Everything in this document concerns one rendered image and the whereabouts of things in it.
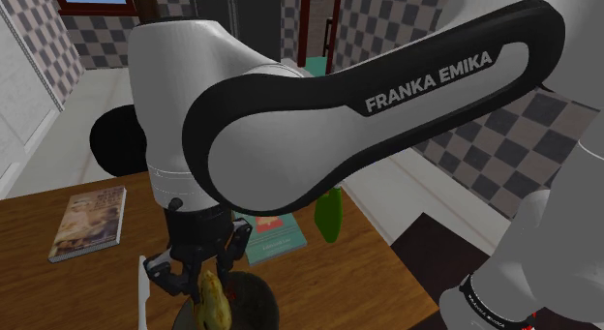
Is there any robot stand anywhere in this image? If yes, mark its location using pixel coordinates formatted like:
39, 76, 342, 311
390, 212, 604, 330

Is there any wooden table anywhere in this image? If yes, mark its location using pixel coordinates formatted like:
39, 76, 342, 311
0, 170, 440, 330

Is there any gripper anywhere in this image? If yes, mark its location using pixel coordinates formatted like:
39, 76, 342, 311
142, 206, 255, 298

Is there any teal book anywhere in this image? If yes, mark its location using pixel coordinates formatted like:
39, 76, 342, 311
232, 212, 309, 267

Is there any dark round bowl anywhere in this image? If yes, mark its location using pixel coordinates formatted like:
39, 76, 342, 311
170, 270, 281, 330

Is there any yellow brown pear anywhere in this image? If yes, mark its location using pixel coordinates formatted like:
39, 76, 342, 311
195, 270, 233, 330

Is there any tan paperback book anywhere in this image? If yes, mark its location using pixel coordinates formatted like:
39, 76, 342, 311
47, 185, 128, 264

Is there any white knife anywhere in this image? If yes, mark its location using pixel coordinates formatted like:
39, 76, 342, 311
136, 255, 152, 330

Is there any dark door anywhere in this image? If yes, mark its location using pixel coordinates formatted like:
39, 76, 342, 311
192, 0, 285, 64

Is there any green pepper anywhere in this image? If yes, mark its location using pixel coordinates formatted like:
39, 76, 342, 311
314, 187, 346, 244

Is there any red framed doorway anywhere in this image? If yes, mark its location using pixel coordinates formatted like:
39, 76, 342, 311
296, 0, 345, 76

